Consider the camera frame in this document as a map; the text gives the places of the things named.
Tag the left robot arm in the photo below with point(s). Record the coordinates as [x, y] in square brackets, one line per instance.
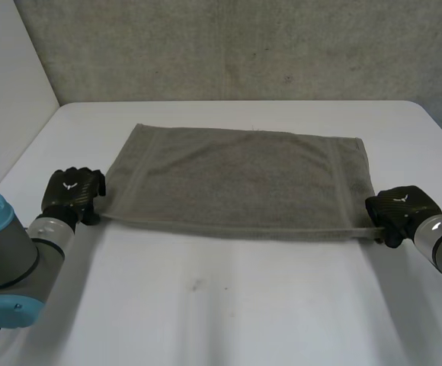
[11, 251]

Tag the grey towel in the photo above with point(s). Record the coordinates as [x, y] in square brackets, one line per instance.
[240, 183]

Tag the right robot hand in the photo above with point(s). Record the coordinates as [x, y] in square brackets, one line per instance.
[400, 207]

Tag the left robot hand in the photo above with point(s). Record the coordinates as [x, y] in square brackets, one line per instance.
[68, 192]

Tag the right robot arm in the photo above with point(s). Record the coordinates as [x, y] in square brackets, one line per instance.
[440, 244]

